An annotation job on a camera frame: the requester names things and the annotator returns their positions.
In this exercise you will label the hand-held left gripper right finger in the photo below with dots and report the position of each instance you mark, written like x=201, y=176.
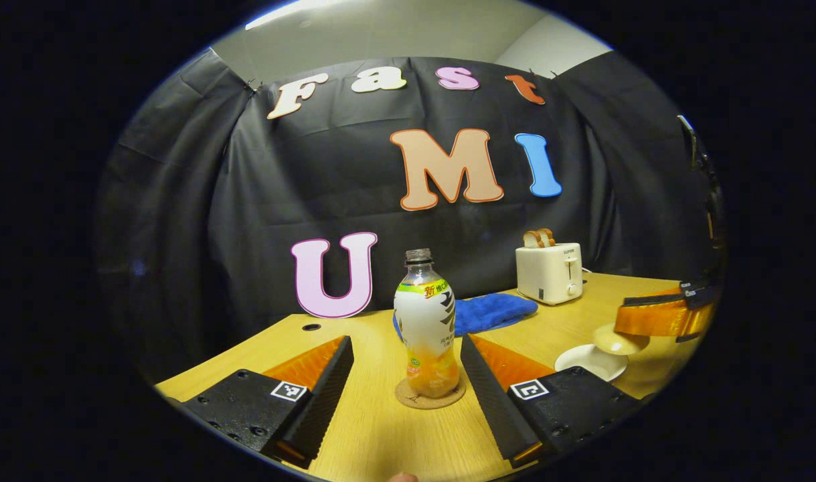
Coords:
x=488, y=395

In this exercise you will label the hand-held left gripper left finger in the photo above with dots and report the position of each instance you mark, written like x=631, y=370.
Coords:
x=327, y=395

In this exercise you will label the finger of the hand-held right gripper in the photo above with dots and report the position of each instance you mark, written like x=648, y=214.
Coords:
x=655, y=320
x=699, y=289

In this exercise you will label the cream teacup lid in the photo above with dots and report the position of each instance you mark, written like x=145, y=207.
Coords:
x=618, y=341

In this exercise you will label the cream ceramic teacup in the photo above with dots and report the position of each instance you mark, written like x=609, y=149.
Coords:
x=592, y=361

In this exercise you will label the round cork coaster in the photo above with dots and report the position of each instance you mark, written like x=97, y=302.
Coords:
x=408, y=400

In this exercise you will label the white label water bottle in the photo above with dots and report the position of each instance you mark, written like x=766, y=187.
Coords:
x=424, y=321

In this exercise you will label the blue cloth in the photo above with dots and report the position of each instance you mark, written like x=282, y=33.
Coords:
x=495, y=311

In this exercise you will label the white toaster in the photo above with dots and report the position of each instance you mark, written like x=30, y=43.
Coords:
x=548, y=274

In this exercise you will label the toast slice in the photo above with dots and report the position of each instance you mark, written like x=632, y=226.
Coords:
x=547, y=237
x=531, y=239

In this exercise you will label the black backdrop cloth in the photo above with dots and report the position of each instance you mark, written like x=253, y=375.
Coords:
x=233, y=201

